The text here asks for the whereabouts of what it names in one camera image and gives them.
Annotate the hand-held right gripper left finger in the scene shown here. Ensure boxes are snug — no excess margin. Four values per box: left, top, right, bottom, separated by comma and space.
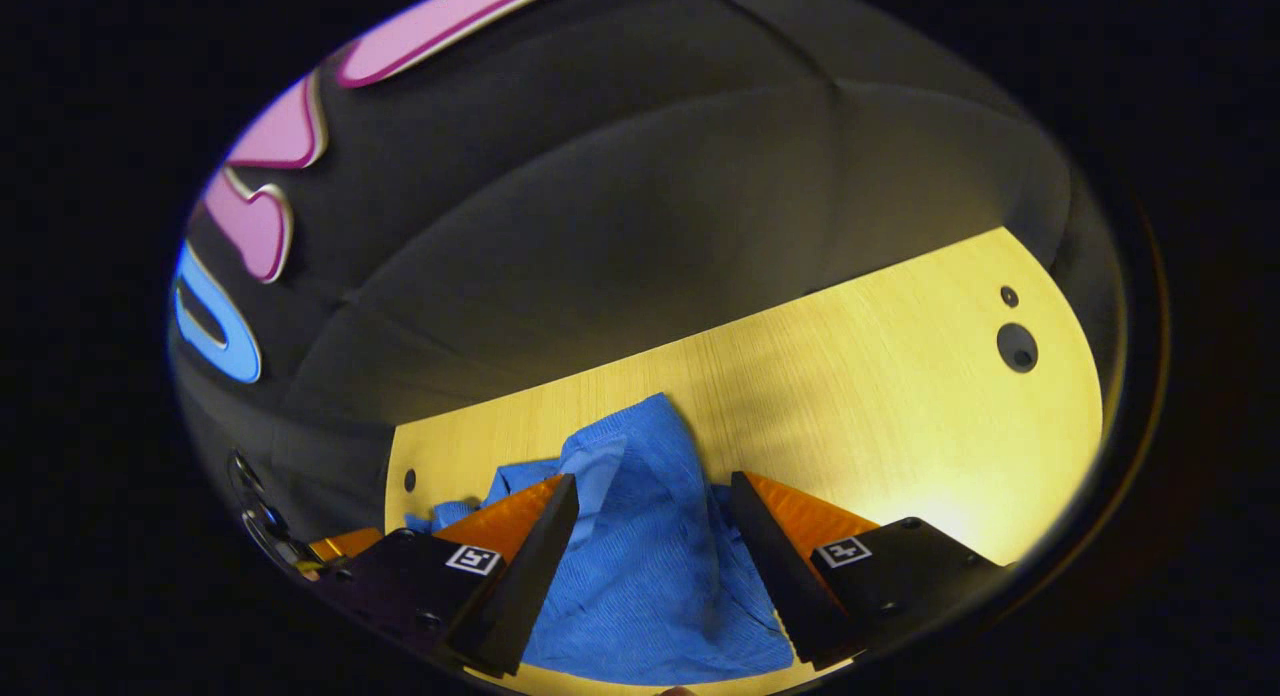
320, 473, 581, 677

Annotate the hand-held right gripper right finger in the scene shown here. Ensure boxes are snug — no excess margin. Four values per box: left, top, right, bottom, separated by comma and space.
730, 470, 1006, 672

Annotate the blue button shirt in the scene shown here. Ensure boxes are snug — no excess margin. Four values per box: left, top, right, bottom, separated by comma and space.
405, 393, 796, 687

